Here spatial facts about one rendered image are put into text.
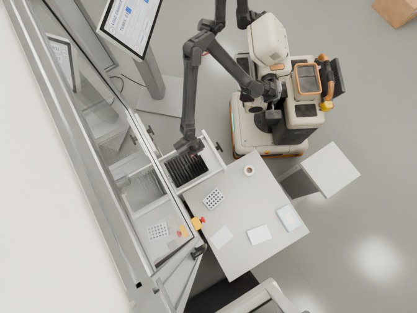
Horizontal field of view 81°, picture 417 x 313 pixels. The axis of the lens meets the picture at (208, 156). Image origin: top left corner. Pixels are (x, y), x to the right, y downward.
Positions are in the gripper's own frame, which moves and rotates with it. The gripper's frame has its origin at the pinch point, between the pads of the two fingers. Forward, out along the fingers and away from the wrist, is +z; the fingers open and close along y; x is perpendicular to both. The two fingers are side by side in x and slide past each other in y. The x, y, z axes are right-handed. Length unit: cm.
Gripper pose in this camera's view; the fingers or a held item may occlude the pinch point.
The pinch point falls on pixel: (196, 151)
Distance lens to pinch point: 143.9
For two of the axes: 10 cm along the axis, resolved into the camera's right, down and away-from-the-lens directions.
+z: 0.5, 2.7, 9.6
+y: 8.7, -4.9, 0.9
